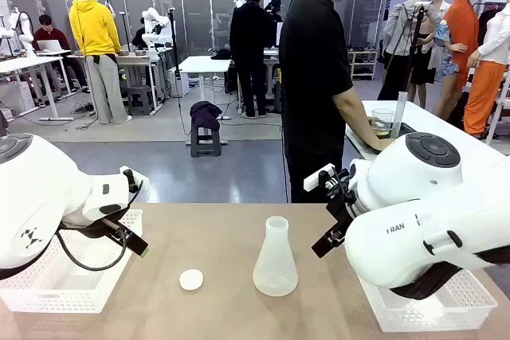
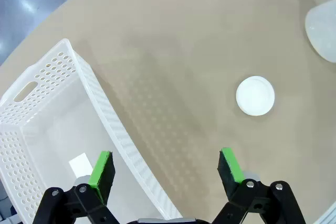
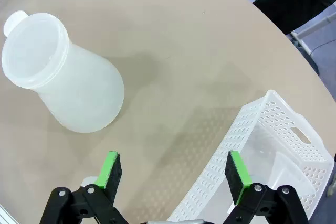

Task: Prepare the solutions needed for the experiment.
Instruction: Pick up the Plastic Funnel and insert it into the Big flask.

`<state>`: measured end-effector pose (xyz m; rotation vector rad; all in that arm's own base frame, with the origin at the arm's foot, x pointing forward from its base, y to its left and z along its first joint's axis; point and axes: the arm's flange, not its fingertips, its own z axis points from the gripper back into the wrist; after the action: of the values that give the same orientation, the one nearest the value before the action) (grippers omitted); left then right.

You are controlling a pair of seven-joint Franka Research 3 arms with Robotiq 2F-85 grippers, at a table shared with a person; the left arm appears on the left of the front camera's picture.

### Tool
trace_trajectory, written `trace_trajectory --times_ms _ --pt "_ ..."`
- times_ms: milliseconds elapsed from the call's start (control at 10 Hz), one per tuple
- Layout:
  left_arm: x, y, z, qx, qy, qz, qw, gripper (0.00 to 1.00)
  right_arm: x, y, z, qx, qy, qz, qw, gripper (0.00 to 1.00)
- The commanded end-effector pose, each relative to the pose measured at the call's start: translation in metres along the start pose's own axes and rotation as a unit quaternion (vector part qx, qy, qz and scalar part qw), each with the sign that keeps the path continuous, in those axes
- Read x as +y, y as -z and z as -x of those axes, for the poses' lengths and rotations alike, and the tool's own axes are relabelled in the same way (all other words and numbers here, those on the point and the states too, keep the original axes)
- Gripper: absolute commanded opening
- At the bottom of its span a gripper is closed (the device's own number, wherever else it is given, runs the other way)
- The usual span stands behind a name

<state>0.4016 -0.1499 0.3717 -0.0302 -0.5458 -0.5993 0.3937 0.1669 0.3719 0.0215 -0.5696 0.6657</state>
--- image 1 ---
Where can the person with black face mask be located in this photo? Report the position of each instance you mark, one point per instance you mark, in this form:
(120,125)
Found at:
(274,7)

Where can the standing person in black clothes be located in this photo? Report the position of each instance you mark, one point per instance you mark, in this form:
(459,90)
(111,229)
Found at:
(251,37)

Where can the white perforated plastic basket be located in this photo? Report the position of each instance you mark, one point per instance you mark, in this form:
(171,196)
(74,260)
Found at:
(438,316)
(79,292)

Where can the round white flask cap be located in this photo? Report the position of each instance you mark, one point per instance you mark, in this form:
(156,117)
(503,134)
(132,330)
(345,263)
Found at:
(191,279)

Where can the small white table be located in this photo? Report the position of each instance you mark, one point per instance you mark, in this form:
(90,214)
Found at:
(203,63)

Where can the seated person in black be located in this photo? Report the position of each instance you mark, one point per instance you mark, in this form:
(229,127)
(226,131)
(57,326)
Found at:
(139,37)

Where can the mannequin in orange trousers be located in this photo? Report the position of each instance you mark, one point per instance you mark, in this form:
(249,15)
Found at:
(484,89)

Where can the black pole stand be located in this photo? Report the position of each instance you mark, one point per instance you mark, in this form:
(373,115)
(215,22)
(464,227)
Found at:
(173,45)

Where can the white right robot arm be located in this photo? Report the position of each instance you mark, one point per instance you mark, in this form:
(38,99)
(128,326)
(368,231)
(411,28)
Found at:
(418,236)

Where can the person's right forearm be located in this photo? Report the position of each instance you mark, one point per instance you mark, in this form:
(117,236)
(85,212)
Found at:
(360,125)

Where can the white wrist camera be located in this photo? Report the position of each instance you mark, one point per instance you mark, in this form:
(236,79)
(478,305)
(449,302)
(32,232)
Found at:
(137,180)
(316,178)

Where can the black tripod stand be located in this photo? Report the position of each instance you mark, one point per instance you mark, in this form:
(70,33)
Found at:
(414,41)

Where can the black tray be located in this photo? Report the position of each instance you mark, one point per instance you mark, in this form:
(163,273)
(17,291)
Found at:
(408,128)

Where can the white shoe rack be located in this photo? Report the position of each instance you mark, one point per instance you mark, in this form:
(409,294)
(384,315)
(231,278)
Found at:
(362,65)

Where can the person's right hand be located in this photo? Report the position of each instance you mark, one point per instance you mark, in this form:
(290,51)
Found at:
(383,145)

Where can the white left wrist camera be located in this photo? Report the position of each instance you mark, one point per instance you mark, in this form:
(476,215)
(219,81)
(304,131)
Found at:
(137,180)

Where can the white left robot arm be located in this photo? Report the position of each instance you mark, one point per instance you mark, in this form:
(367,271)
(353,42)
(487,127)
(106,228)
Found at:
(32,196)

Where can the seated person in red sweater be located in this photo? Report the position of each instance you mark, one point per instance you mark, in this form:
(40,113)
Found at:
(49,37)

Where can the person's left hand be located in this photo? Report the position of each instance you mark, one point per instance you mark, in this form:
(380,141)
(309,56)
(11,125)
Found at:
(375,121)

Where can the clear plastic graduated cylinder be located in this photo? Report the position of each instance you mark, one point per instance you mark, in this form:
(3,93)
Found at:
(398,117)

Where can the mannequin in grey shirt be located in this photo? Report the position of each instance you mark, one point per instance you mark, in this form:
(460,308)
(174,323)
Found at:
(402,29)

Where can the clear plastic measuring beaker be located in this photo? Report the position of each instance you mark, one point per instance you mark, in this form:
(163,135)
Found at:
(382,121)

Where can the white office desk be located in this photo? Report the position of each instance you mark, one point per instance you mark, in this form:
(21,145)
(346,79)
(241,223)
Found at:
(24,63)

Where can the grey step stool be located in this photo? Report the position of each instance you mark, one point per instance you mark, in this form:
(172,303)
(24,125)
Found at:
(205,147)
(139,97)

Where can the mannequin in orange robe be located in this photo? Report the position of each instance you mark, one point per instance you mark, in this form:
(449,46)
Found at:
(464,29)

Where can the silver laptop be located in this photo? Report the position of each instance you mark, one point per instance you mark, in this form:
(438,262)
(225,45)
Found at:
(49,45)

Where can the white desk with clutter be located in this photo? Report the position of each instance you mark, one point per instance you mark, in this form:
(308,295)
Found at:
(135,58)

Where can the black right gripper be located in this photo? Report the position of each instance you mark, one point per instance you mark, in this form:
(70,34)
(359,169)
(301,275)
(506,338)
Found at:
(343,210)

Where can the translucent plastic conical flask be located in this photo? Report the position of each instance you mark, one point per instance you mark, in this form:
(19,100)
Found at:
(275,268)

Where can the white computer case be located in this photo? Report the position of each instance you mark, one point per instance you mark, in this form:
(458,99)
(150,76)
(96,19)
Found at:
(181,81)

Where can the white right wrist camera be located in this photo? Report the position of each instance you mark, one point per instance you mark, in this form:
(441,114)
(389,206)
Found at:
(316,178)

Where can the mannequin in floral shorts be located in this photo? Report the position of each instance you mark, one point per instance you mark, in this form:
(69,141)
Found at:
(446,53)

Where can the person in yellow hoodie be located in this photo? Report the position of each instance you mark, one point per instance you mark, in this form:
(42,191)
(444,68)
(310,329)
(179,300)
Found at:
(95,29)

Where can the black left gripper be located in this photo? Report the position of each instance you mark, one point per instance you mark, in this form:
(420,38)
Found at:
(89,228)

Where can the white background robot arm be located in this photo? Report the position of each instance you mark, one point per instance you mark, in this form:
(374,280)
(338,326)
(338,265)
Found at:
(153,25)
(22,29)

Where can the thin black stand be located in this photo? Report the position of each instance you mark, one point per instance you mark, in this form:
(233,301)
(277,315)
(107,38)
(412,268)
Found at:
(126,31)

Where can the person in black t-shirt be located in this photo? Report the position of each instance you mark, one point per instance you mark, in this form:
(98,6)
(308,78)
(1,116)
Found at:
(311,77)

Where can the dark bundled clothing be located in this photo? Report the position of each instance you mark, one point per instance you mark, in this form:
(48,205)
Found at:
(205,113)

